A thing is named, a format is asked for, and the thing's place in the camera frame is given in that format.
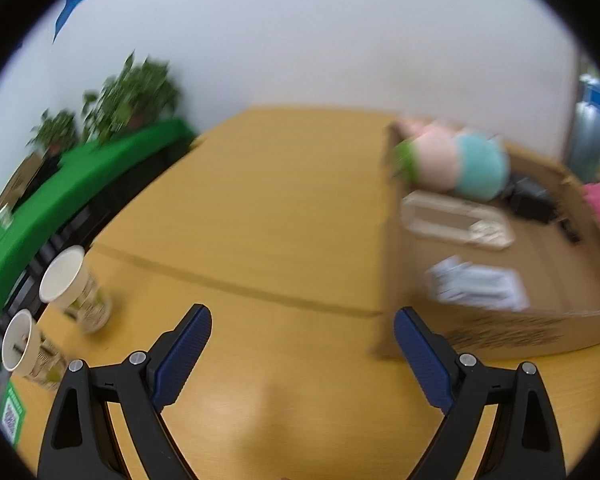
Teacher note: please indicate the blue wall decal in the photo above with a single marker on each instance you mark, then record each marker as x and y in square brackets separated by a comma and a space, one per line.
[80, 0]

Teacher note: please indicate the green square sticker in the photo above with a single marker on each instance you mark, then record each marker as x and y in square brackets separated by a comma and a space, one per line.
[12, 412]

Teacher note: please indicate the clear plastic case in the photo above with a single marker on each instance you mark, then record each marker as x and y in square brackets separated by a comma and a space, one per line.
[445, 217]

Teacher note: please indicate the printed paper cup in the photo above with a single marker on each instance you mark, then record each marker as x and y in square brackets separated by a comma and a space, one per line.
[75, 285]
[25, 345]

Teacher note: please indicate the piano keyboard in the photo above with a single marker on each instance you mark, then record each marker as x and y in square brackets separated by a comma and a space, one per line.
[75, 225]

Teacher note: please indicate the cardboard box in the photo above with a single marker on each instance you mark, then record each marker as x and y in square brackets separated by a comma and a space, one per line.
[545, 260]

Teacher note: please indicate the pink and teal pig plush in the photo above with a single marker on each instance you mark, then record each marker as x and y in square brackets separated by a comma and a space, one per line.
[445, 160]

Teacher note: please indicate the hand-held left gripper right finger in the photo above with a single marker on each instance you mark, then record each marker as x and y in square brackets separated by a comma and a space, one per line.
[422, 360]

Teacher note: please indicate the white packet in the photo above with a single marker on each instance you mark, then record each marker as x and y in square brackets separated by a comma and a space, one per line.
[480, 285]

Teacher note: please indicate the wooden desktop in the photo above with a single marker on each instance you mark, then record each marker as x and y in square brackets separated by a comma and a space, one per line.
[260, 200]

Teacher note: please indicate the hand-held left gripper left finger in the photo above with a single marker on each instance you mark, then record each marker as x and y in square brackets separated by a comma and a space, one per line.
[185, 355]

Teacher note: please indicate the large potted plant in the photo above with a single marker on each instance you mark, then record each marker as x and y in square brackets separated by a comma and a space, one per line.
[130, 95]

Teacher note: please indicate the small potted plant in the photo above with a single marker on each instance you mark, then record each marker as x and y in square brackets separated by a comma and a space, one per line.
[55, 130]

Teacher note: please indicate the brown cardboard sheet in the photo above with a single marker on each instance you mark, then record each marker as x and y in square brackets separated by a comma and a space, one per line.
[20, 180]

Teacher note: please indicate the metal door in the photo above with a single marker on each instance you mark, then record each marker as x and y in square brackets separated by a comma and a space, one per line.
[587, 130]

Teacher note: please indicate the black box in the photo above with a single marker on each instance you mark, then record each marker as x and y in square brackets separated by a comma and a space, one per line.
[530, 195]

